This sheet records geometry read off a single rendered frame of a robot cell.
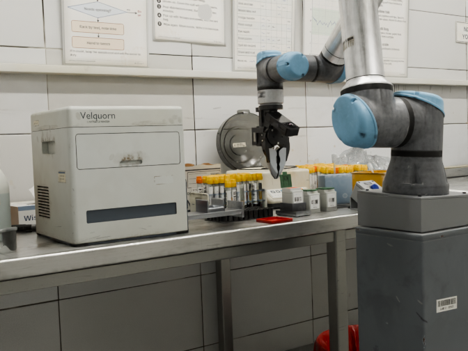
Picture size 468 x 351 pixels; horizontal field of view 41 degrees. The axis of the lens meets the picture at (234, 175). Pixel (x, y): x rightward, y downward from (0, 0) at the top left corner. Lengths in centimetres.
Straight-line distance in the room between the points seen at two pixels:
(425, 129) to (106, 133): 70
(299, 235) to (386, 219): 27
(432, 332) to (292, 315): 118
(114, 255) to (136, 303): 82
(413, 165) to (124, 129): 65
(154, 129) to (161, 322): 97
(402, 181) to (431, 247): 16
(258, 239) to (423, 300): 42
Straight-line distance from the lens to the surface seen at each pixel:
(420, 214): 143
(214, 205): 161
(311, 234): 169
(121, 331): 220
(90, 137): 140
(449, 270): 150
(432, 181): 148
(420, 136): 148
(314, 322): 267
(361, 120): 137
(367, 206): 153
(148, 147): 145
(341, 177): 196
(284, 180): 180
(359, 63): 143
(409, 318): 148
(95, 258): 137
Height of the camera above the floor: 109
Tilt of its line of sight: 3 degrees down
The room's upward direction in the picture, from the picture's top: 2 degrees counter-clockwise
